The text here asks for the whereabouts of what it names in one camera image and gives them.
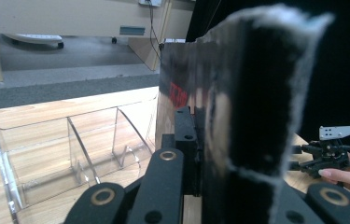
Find clear acrylic file rack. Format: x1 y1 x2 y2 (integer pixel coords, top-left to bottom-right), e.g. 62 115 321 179
0 95 159 224

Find beige wooden desk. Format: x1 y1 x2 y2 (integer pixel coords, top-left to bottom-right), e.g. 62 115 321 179
0 0 196 84

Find portrait cover magazine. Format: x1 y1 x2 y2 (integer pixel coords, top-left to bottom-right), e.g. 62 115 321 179
155 4 335 224

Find black curtain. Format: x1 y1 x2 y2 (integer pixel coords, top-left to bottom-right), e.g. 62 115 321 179
185 0 350 153

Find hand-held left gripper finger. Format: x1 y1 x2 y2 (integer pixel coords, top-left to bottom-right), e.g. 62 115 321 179
174 105 203 198

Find black desk cables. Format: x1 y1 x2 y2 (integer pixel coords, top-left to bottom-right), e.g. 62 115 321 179
145 1 162 62

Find office chair base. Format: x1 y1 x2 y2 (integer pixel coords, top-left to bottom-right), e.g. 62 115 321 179
2 33 65 50

